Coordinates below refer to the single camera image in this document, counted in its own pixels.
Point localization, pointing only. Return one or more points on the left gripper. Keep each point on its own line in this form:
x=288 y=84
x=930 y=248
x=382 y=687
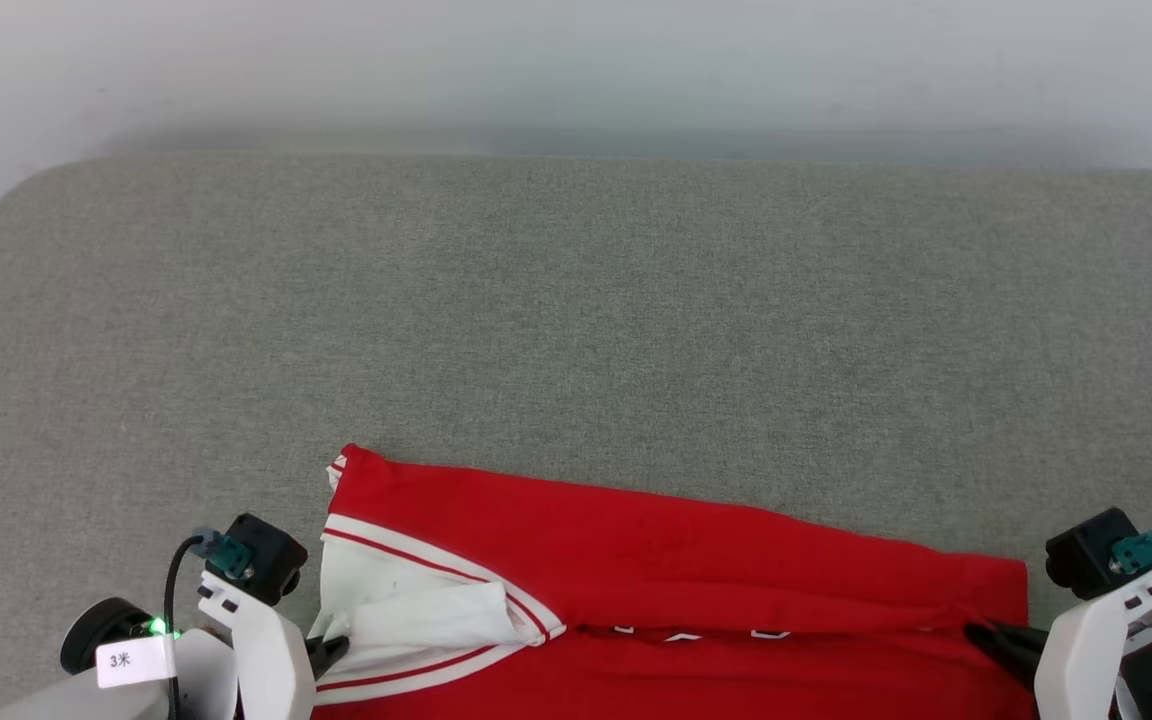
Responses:
x=101 y=625

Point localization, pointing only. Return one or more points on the red and white jersey shirt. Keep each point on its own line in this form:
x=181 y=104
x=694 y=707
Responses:
x=696 y=580

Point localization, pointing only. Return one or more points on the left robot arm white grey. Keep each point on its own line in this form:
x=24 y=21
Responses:
x=76 y=703

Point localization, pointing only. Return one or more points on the grey fabric sofa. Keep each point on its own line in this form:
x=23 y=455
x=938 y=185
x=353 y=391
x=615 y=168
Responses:
x=576 y=320

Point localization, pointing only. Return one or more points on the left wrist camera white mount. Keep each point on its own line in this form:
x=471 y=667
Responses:
x=261 y=610

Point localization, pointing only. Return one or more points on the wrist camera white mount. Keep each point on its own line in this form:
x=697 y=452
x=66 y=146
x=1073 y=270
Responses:
x=1091 y=620
x=261 y=610

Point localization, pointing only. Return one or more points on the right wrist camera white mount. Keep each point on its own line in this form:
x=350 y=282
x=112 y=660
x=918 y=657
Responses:
x=1091 y=620

